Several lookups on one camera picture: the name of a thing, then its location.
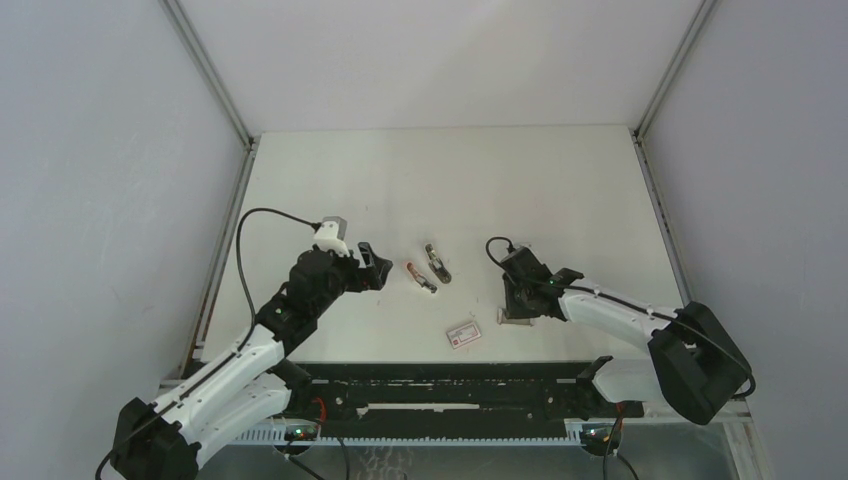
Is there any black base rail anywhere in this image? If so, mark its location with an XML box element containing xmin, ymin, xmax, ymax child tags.
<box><xmin>272</xmin><ymin>360</ymin><xmax>653</xmax><ymax>439</ymax></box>

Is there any left black camera cable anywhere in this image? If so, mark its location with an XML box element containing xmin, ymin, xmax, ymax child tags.
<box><xmin>94</xmin><ymin>207</ymin><xmax>323</xmax><ymax>480</ymax></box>

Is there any red white staple box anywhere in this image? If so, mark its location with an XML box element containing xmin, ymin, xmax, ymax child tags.
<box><xmin>446</xmin><ymin>321</ymin><xmax>482</xmax><ymax>349</ymax></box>

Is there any right aluminium frame rail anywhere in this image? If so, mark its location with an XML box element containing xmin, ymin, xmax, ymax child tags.
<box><xmin>630</xmin><ymin>0</ymin><xmax>722</xmax><ymax>304</ymax></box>

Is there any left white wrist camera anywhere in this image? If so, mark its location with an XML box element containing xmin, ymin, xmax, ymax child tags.
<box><xmin>313</xmin><ymin>216</ymin><xmax>351</xmax><ymax>257</ymax></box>

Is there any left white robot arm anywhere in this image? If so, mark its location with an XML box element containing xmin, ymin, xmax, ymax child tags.
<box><xmin>95</xmin><ymin>242</ymin><xmax>393</xmax><ymax>479</ymax></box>

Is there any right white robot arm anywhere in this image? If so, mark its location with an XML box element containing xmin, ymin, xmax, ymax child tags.
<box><xmin>495</xmin><ymin>247</ymin><xmax>756</xmax><ymax>425</ymax></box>

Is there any aluminium frame rail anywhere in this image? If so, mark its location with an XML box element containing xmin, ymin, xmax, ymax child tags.
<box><xmin>630</xmin><ymin>0</ymin><xmax>722</xmax><ymax>304</ymax></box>
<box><xmin>159</xmin><ymin>0</ymin><xmax>255</xmax><ymax>361</ymax></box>

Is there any right black camera cable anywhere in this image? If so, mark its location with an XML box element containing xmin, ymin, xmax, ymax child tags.
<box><xmin>484</xmin><ymin>236</ymin><xmax>757</xmax><ymax>399</ymax></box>

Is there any black camera cable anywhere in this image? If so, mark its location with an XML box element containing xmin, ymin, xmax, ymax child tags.
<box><xmin>484</xmin><ymin>236</ymin><xmax>757</xmax><ymax>399</ymax></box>
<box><xmin>94</xmin><ymin>207</ymin><xmax>323</xmax><ymax>480</ymax></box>

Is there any left aluminium frame rail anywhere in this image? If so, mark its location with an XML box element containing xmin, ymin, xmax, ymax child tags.
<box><xmin>159</xmin><ymin>0</ymin><xmax>255</xmax><ymax>361</ymax></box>

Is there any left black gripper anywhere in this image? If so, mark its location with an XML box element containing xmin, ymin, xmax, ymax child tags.
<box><xmin>311</xmin><ymin>242</ymin><xmax>390</xmax><ymax>316</ymax></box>

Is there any pink white mini stapler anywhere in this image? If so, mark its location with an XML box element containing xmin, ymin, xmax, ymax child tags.
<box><xmin>405</xmin><ymin>262</ymin><xmax>438</xmax><ymax>294</ymax></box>

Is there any metal stapler magazine piece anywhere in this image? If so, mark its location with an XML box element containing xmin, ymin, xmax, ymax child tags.
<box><xmin>424</xmin><ymin>243</ymin><xmax>452</xmax><ymax>284</ymax></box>

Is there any white slotted cable duct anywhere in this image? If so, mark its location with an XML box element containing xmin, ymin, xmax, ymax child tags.
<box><xmin>228</xmin><ymin>424</ymin><xmax>583</xmax><ymax>447</ymax></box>

